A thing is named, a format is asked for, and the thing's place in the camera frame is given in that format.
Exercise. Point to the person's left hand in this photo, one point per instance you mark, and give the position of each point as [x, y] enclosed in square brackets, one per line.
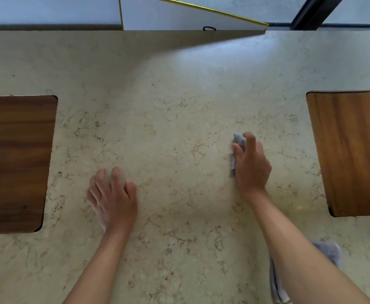
[120, 205]

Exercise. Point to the person's right hand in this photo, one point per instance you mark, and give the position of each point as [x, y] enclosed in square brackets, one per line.
[254, 170]

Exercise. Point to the person's left middle finger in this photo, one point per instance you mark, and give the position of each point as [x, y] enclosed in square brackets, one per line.
[116, 180]

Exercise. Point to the person's left little finger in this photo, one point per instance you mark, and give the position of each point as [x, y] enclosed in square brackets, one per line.
[91, 194]

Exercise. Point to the person's right thumb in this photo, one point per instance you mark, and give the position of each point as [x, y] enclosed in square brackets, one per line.
[237, 153]

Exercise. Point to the small grey-blue cleaning cloth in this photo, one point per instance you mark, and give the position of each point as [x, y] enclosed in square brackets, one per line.
[239, 139]

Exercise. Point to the person's right forearm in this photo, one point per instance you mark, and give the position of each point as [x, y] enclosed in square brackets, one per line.
[299, 256]

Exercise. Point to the person's left forearm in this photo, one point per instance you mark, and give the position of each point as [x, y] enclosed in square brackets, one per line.
[102, 265]

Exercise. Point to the dark brown wooden panel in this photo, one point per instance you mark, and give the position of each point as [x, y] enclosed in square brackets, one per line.
[15, 164]

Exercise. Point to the light brown wooden panel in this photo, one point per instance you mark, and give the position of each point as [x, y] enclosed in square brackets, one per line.
[353, 151]

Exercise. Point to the large grey cleaning cloth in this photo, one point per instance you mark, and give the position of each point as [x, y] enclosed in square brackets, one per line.
[329, 251]

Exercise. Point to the gold-framed mirror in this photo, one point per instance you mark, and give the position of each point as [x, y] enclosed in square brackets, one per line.
[185, 18]

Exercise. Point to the black metal frame post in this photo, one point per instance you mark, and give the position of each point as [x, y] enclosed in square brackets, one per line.
[315, 11]

